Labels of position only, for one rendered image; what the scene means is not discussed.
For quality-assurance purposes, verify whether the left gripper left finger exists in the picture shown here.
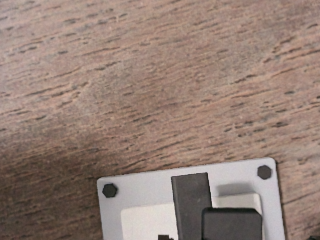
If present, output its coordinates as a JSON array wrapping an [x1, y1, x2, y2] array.
[[158, 234, 174, 240]]

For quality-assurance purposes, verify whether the grey metal mounting plate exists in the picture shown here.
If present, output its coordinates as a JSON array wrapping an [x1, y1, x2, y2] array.
[[97, 157, 285, 240]]

